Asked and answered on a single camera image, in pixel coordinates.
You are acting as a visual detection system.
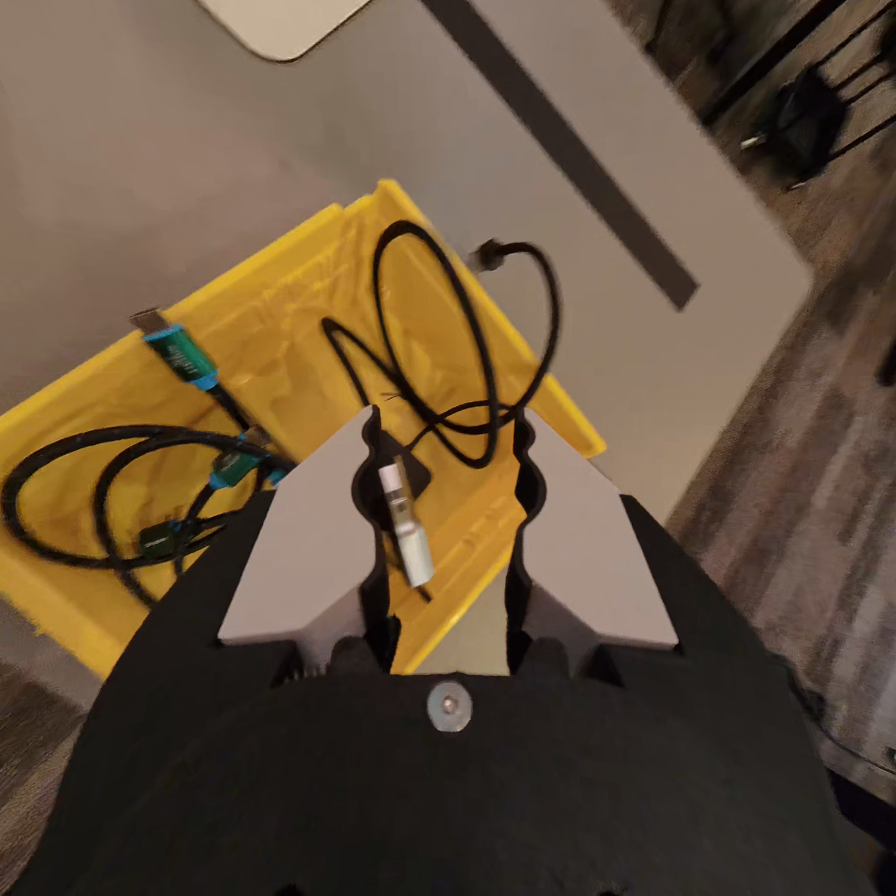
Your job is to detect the yellow plastic bin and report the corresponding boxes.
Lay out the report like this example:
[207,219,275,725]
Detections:
[0,178,609,680]

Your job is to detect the black adapter box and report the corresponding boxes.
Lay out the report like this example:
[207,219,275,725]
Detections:
[371,430,433,499]

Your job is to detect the braided hdmi cable teal plugs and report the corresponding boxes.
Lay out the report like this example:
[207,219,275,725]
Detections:
[129,307,281,456]
[0,423,298,610]

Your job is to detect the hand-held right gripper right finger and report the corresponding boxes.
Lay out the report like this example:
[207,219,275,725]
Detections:
[505,406,680,676]

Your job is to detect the thin black audio cable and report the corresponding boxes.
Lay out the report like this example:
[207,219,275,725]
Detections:
[321,220,561,470]

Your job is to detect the black wire rack cart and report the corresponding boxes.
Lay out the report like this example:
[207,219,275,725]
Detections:
[738,0,896,193]

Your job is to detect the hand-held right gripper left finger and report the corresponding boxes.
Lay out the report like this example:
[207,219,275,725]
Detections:
[217,405,401,676]

